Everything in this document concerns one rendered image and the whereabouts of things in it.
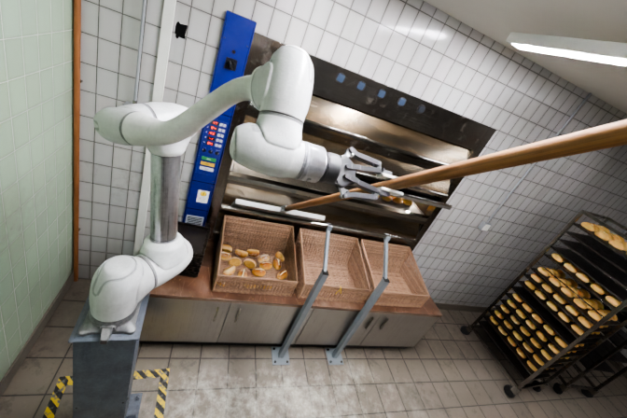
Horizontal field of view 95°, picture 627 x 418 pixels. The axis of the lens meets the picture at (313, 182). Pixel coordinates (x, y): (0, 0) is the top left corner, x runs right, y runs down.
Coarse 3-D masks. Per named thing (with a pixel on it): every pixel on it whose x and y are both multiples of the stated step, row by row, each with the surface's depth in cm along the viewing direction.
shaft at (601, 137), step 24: (624, 120) 34; (528, 144) 44; (552, 144) 40; (576, 144) 38; (600, 144) 36; (624, 144) 34; (456, 168) 55; (480, 168) 51; (504, 168) 48; (360, 192) 87
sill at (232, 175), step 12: (240, 180) 205; (252, 180) 207; (264, 180) 213; (300, 192) 221; (312, 192) 224; (324, 192) 231; (348, 204) 236; (360, 204) 239; (372, 204) 246; (408, 216) 257; (420, 216) 261
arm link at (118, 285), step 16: (128, 256) 108; (96, 272) 101; (112, 272) 100; (128, 272) 102; (144, 272) 109; (96, 288) 99; (112, 288) 99; (128, 288) 102; (144, 288) 109; (96, 304) 101; (112, 304) 101; (128, 304) 106; (112, 320) 106
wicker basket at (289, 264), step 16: (224, 224) 208; (240, 224) 220; (256, 224) 224; (272, 224) 228; (224, 240) 219; (240, 240) 223; (256, 240) 227; (272, 240) 232; (288, 240) 234; (272, 256) 234; (288, 256) 228; (272, 272) 219; (288, 272) 219; (224, 288) 188; (240, 288) 192; (256, 288) 195; (272, 288) 206; (288, 288) 211
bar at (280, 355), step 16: (224, 208) 171; (240, 208) 174; (320, 224) 192; (384, 240) 213; (384, 256) 209; (320, 272) 188; (384, 272) 205; (320, 288) 191; (384, 288) 205; (304, 304) 201; (368, 304) 213; (288, 336) 215; (272, 352) 227; (336, 352) 239
